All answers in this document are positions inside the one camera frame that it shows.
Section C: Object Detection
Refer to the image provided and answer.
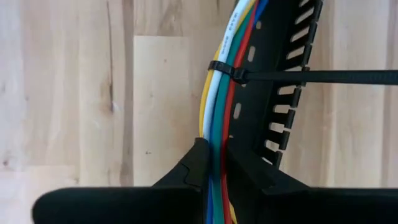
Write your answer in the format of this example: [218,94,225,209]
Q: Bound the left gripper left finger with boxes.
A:
[32,137,211,224]

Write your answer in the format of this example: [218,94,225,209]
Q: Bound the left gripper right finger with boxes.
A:
[225,138,398,224]

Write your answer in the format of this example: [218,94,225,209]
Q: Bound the yellow cable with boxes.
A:
[198,0,257,224]

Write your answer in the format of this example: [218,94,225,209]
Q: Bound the long black zip tie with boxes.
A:
[207,60,398,86]

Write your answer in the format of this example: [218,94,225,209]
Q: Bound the black slotted cable duct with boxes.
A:
[228,0,324,170]

